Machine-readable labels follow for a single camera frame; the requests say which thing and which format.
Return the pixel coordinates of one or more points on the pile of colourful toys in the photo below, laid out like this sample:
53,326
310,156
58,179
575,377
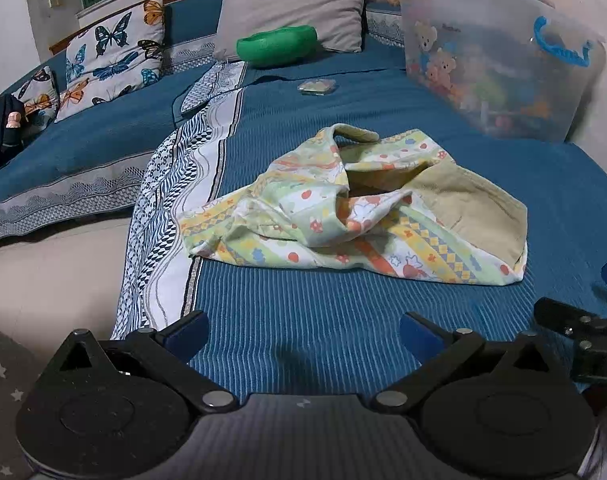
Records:
498,95

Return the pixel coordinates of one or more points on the grey star-patterned cloth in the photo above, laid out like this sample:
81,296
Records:
3,380

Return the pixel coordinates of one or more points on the small clear packet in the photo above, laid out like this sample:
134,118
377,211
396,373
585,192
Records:
317,86

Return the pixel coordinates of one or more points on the patterned children's shirt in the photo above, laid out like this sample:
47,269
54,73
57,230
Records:
383,240

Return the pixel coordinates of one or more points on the wooden sofa backrest frame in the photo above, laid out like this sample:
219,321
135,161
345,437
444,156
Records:
133,7

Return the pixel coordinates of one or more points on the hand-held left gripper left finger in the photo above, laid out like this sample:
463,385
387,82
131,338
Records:
191,332

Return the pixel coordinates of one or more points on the dark backpack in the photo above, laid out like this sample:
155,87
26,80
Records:
0,135

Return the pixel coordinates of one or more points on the pink backpack charm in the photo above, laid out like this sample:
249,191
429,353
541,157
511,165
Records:
15,120

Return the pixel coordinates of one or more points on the blue ribbed bed cover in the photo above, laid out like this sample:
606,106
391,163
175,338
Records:
308,340

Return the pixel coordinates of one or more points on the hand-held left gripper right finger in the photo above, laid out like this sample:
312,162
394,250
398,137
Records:
418,332

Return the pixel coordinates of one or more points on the small butterfly print pillow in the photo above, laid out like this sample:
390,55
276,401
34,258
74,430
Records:
38,97

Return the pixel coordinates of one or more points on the green plastic bowl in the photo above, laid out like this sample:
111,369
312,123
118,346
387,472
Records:
276,45

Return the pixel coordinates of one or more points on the large butterfly print pillow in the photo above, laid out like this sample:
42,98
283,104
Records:
110,55

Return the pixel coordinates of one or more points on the blue plastic box latch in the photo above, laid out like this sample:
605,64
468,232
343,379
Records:
566,52

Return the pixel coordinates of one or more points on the blue sofa cover grey border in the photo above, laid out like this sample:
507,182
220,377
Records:
108,130

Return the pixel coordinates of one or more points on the grey pillow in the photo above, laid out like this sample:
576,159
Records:
288,2

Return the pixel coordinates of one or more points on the clear plastic storage box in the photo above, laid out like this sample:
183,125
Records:
503,25

